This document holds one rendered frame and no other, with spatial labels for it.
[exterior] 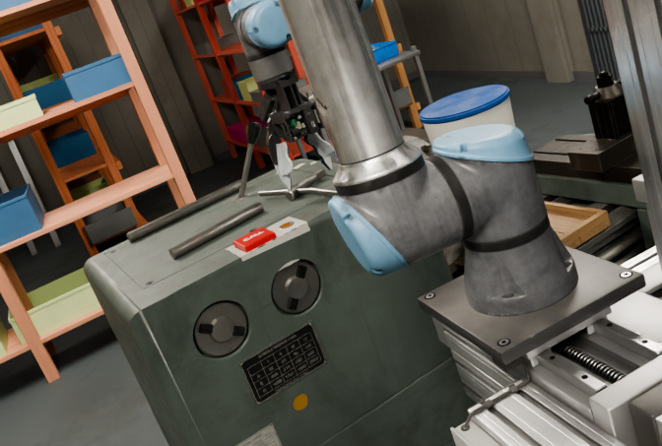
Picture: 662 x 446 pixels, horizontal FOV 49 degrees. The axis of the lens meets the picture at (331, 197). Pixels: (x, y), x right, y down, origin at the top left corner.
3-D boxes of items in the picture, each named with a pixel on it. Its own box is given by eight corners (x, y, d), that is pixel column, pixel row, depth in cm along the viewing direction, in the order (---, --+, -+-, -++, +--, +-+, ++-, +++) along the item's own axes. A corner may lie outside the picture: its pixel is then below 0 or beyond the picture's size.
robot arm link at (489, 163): (566, 214, 92) (540, 114, 88) (475, 257, 89) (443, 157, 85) (518, 195, 103) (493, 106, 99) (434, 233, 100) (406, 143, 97)
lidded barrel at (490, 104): (502, 178, 481) (475, 83, 461) (557, 191, 430) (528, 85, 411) (433, 213, 466) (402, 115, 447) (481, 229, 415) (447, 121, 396)
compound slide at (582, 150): (602, 172, 177) (597, 154, 175) (570, 169, 186) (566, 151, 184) (656, 140, 185) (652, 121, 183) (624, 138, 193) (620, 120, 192)
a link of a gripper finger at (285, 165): (286, 193, 133) (286, 143, 132) (273, 189, 138) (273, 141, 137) (301, 192, 134) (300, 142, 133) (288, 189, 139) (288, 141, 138)
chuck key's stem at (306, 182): (320, 177, 150) (287, 201, 142) (317, 167, 150) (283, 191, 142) (328, 176, 149) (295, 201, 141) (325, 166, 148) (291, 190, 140)
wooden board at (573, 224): (520, 284, 161) (515, 268, 160) (427, 255, 193) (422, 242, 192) (611, 224, 173) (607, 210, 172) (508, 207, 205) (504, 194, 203)
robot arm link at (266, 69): (241, 63, 133) (279, 47, 137) (250, 87, 135) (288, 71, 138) (257, 60, 127) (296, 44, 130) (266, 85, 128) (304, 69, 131)
